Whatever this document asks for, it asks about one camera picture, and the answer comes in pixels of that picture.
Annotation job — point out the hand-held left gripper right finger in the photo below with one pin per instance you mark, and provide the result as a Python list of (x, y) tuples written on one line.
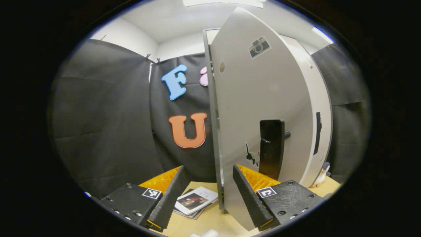
[(250, 197)]

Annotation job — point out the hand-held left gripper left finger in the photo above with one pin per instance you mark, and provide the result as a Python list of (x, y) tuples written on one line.
[(167, 200)]

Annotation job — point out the grey cabinet door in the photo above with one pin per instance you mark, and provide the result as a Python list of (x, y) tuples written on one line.
[(256, 92), (324, 105)]

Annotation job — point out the grey cabinet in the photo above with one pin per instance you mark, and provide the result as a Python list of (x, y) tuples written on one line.
[(213, 131)]

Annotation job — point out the photo cover booklet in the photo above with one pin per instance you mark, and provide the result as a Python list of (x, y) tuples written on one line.
[(195, 200)]

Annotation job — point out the grey booklet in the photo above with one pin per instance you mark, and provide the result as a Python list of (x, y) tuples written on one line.
[(194, 216)]

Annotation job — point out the plush penguin toy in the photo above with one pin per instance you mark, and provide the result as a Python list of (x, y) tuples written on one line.
[(320, 176)]

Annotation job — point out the black backdrop cloth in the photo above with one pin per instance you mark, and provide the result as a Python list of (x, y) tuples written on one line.
[(98, 115)]

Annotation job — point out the long ceiling light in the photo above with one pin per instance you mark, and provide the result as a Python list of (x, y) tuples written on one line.
[(223, 2)]

